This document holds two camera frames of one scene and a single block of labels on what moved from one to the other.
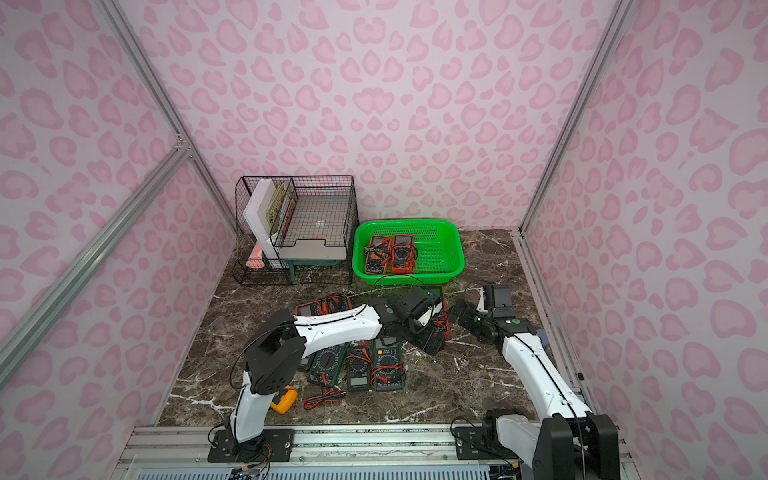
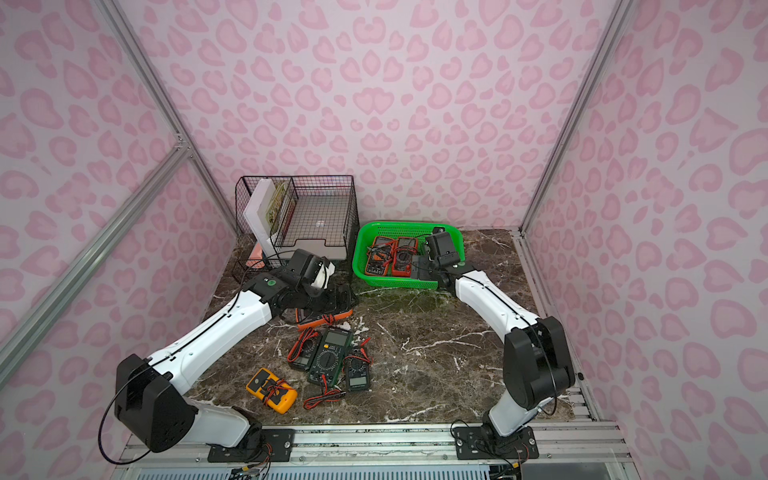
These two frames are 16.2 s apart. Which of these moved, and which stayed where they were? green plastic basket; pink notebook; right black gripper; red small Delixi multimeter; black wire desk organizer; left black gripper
Moved: left black gripper; right black gripper
Stayed: green plastic basket; red small Delixi multimeter; pink notebook; black wire desk organizer
